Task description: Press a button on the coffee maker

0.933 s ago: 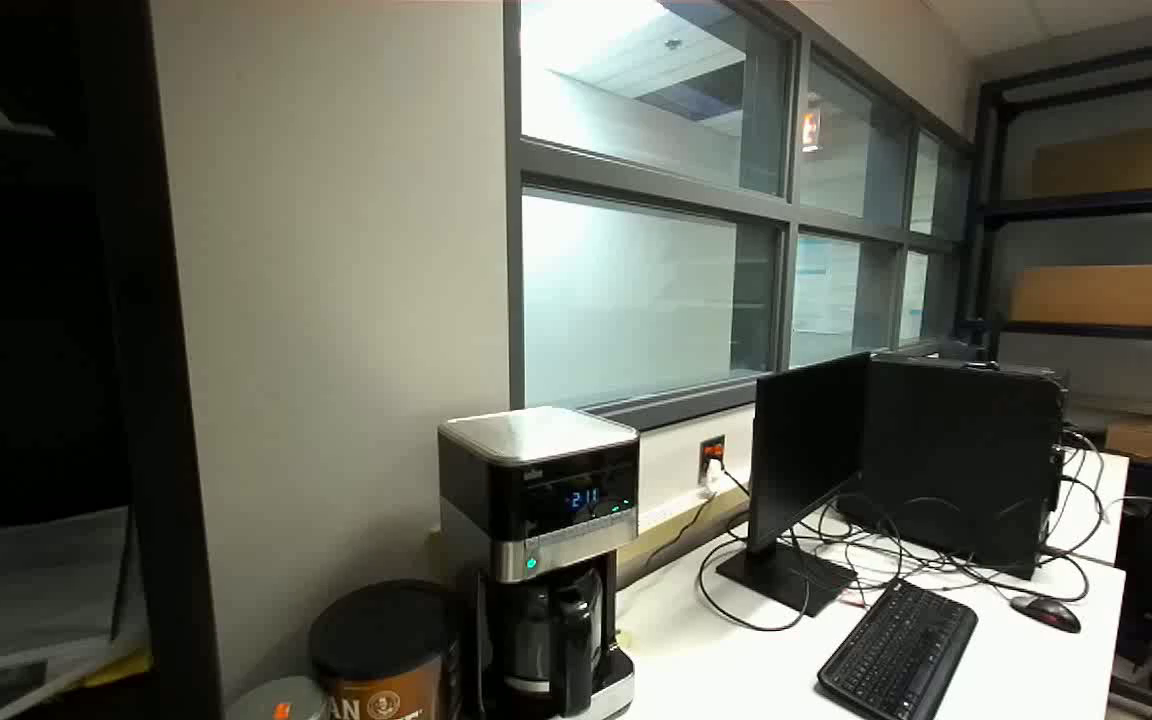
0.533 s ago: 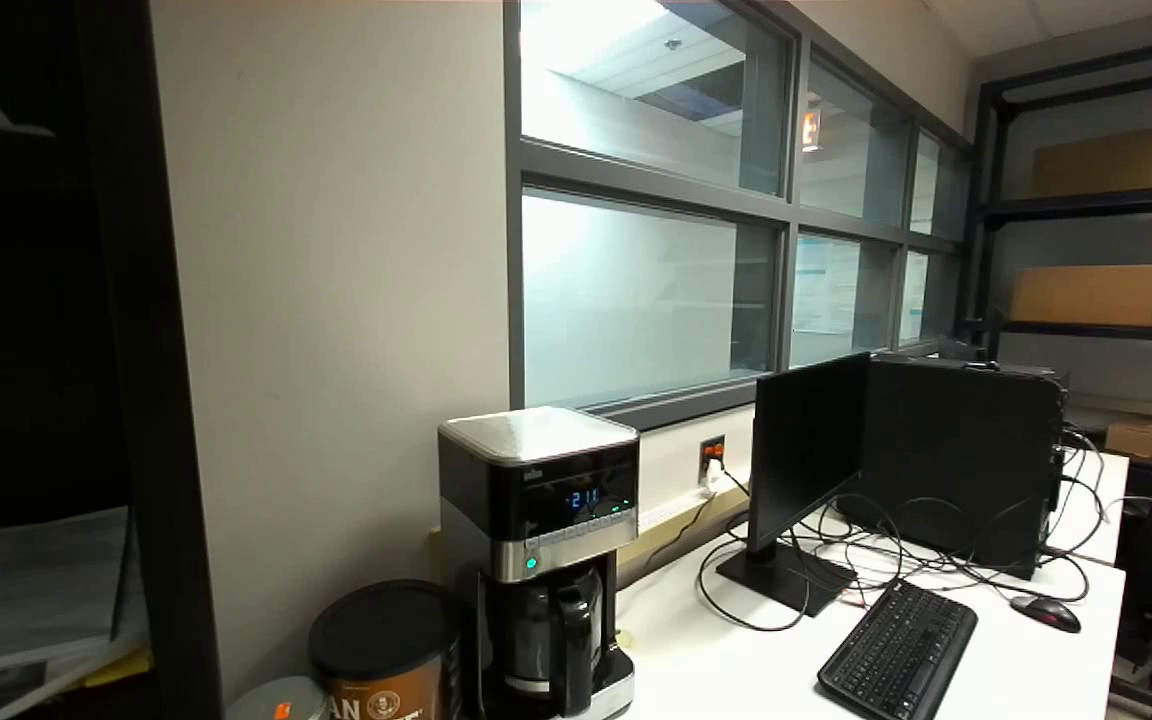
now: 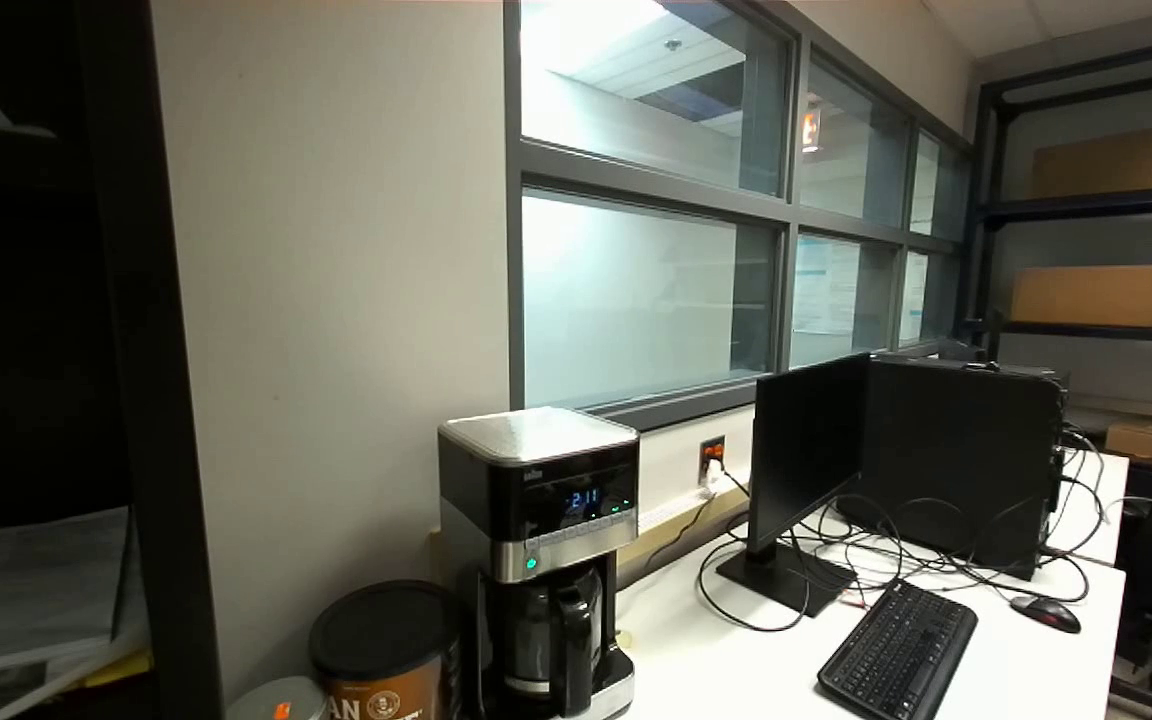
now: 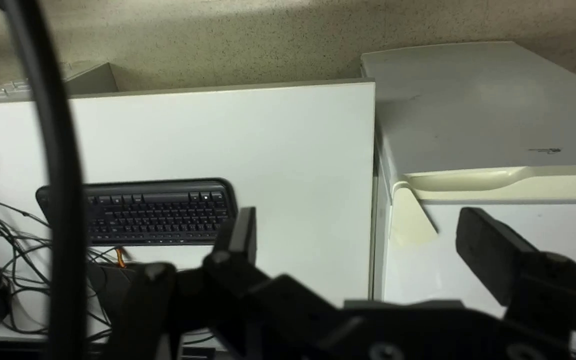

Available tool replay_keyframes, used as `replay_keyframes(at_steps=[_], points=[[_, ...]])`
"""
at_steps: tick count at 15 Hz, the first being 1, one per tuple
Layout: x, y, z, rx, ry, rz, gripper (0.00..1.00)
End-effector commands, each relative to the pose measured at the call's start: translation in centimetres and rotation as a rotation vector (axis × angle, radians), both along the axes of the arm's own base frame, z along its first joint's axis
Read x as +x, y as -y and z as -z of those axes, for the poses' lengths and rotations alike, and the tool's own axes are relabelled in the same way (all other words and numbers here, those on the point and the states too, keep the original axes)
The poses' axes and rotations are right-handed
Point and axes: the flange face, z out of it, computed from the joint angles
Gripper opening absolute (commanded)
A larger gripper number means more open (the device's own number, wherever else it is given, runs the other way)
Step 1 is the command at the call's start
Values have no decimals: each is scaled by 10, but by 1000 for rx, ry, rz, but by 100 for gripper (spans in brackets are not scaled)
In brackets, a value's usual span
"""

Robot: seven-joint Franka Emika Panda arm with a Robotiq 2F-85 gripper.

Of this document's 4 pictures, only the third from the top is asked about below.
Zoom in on black silver Braun coffee maker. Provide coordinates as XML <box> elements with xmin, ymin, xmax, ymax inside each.
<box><xmin>436</xmin><ymin>402</ymin><xmax>645</xmax><ymax>720</ymax></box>

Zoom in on brown coffee can black lid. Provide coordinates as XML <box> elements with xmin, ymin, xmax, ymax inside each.
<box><xmin>304</xmin><ymin>575</ymin><xmax>464</xmax><ymax>720</ymax></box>

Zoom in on black computer monitor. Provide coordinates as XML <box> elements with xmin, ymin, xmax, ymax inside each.
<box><xmin>713</xmin><ymin>353</ymin><xmax>877</xmax><ymax>621</ymax></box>

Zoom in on black computer tower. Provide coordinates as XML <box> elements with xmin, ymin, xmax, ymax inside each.
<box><xmin>840</xmin><ymin>353</ymin><xmax>1074</xmax><ymax>585</ymax></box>

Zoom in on dark shelving unit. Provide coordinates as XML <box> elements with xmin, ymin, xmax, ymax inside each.
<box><xmin>0</xmin><ymin>0</ymin><xmax>229</xmax><ymax>720</ymax></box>

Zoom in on black keyboard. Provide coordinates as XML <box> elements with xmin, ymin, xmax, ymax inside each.
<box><xmin>811</xmin><ymin>575</ymin><xmax>985</xmax><ymax>720</ymax></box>

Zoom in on black metal shelf rack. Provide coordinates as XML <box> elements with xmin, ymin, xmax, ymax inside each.
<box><xmin>955</xmin><ymin>30</ymin><xmax>1152</xmax><ymax>464</ymax></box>

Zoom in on wide cardboard box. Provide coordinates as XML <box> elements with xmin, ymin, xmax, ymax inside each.
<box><xmin>1003</xmin><ymin>260</ymin><xmax>1152</xmax><ymax>330</ymax></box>

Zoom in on black computer mouse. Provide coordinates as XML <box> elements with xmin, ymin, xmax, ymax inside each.
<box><xmin>1007</xmin><ymin>591</ymin><xmax>1087</xmax><ymax>638</ymax></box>

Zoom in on large cardboard box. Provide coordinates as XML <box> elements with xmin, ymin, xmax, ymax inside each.
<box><xmin>1030</xmin><ymin>125</ymin><xmax>1152</xmax><ymax>203</ymax></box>

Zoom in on small cardboard box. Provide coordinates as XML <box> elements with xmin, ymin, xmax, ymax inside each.
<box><xmin>1100</xmin><ymin>417</ymin><xmax>1152</xmax><ymax>466</ymax></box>

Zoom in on stack of papers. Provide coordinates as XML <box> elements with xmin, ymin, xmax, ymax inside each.
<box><xmin>0</xmin><ymin>499</ymin><xmax>145</xmax><ymax>687</ymax></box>

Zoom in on white wall power raceway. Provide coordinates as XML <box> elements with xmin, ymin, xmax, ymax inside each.
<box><xmin>638</xmin><ymin>402</ymin><xmax>755</xmax><ymax>541</ymax></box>

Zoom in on white power plug cable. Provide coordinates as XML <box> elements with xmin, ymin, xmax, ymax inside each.
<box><xmin>698</xmin><ymin>455</ymin><xmax>755</xmax><ymax>509</ymax></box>

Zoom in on gray window frame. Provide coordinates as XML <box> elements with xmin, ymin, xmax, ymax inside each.
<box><xmin>502</xmin><ymin>0</ymin><xmax>979</xmax><ymax>431</ymax></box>

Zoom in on black looped cable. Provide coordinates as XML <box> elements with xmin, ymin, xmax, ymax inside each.
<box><xmin>689</xmin><ymin>518</ymin><xmax>811</xmax><ymax>638</ymax></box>

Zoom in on glass carafe with black handle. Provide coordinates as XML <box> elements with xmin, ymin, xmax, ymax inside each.
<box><xmin>486</xmin><ymin>563</ymin><xmax>610</xmax><ymax>717</ymax></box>

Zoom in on tangled black cables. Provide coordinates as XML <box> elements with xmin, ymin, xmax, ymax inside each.
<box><xmin>791</xmin><ymin>431</ymin><xmax>1131</xmax><ymax>613</ymax></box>

